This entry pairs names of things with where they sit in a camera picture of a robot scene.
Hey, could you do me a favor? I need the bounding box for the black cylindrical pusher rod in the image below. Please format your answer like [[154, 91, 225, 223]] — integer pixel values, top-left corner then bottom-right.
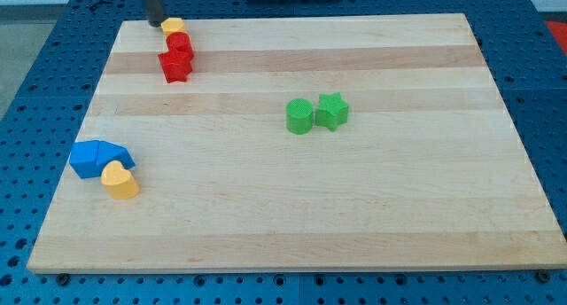
[[141, 0, 167, 27]]

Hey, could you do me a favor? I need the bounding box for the yellow hexagon block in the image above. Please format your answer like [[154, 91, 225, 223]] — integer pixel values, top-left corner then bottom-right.
[[160, 17, 187, 37]]

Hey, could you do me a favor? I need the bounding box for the red star block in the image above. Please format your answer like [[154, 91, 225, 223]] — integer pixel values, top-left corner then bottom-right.
[[158, 51, 192, 83]]

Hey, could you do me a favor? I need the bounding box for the blue crescent block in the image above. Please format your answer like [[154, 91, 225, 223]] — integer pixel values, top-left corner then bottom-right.
[[96, 141, 136, 171]]

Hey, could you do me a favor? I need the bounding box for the blue cube block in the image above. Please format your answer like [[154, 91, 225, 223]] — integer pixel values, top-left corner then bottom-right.
[[69, 140, 101, 179]]

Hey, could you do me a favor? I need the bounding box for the green cylinder block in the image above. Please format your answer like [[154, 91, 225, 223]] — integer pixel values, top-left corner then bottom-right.
[[285, 98, 314, 135]]

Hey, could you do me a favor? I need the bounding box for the yellow heart block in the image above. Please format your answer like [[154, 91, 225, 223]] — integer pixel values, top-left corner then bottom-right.
[[100, 160, 140, 199]]

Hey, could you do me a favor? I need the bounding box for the green star block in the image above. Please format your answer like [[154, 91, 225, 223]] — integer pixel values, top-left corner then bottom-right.
[[315, 92, 350, 131]]

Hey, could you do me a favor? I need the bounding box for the light wooden board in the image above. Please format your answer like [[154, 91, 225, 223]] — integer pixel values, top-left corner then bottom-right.
[[27, 13, 566, 274]]

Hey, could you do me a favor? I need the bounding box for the red object at right edge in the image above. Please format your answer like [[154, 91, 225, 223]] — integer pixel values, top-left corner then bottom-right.
[[546, 21, 567, 54]]

